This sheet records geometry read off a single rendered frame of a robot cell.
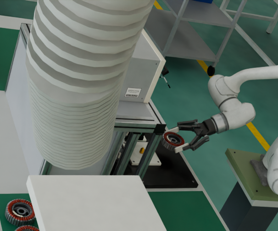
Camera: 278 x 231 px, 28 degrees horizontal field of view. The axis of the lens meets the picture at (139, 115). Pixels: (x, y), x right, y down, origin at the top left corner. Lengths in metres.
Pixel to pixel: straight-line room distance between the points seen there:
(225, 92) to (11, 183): 1.09
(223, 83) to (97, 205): 1.30
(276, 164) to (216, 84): 0.49
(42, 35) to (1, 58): 2.14
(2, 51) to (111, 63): 2.23
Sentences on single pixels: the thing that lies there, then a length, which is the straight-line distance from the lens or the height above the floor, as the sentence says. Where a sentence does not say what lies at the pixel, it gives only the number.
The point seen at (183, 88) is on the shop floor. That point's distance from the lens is 4.93.
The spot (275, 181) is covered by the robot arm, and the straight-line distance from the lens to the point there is 2.54.
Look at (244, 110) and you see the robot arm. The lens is 2.67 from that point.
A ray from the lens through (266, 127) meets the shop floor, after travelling 4.97.
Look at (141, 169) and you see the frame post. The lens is 2.34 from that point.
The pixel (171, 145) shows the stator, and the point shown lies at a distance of 2.59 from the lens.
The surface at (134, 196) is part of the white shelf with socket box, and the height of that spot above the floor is 1.20.
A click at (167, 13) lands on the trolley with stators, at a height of 0.18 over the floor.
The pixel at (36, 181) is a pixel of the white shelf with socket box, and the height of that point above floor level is 1.21.
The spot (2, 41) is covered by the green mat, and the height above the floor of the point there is 0.75.
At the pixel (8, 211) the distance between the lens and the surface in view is 2.09.
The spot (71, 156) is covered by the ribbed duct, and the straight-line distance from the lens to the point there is 1.09.
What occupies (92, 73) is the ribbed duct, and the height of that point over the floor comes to 1.85.
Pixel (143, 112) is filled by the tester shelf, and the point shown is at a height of 1.11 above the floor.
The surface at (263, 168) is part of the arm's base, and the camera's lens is 2.82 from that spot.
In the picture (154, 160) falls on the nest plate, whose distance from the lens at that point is 2.56.
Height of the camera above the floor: 2.25
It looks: 32 degrees down
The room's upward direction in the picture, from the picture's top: 23 degrees clockwise
